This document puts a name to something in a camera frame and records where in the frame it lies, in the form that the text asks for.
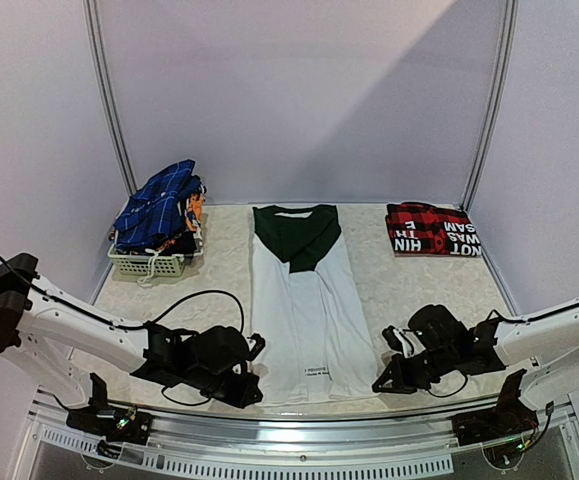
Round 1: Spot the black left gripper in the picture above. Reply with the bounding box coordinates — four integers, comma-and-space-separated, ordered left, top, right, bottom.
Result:
185, 368, 262, 411

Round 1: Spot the white garment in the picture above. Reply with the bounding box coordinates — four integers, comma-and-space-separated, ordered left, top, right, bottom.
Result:
251, 218, 378, 407

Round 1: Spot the red black plaid shirt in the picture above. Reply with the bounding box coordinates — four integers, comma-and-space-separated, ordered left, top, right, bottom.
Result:
385, 202, 482, 257

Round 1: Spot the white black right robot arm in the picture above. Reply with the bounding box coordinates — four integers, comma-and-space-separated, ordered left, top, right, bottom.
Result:
372, 296, 579, 436

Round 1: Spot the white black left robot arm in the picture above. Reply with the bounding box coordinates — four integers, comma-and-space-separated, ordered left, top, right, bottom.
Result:
0, 253, 265, 434

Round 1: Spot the white laundry basket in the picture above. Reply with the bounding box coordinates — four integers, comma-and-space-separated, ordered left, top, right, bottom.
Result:
107, 243, 204, 282

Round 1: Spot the orange black printed garment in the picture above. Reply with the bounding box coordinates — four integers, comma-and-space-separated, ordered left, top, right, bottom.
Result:
157, 185, 206, 256

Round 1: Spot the dark green garment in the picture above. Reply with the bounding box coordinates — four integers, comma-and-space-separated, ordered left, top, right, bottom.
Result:
253, 204, 342, 273

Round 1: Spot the blue patterned garment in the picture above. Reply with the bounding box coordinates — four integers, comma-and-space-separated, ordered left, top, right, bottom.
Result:
113, 159, 202, 252

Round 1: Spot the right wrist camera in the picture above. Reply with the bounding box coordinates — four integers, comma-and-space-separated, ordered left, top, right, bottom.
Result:
382, 304, 471, 358

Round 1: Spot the aluminium front rail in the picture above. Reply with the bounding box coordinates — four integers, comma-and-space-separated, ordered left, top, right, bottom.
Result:
13, 391, 579, 479

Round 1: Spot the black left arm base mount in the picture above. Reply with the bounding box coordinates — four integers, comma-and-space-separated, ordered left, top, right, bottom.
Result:
66, 373, 154, 460

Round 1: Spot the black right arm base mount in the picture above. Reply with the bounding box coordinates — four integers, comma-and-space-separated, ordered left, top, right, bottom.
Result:
451, 369, 555, 471

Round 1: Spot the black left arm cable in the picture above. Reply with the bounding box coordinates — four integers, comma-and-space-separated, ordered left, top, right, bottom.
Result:
0, 252, 246, 407

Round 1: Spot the aluminium left corner post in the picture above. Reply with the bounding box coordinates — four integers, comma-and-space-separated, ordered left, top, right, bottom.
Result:
83, 0, 137, 195

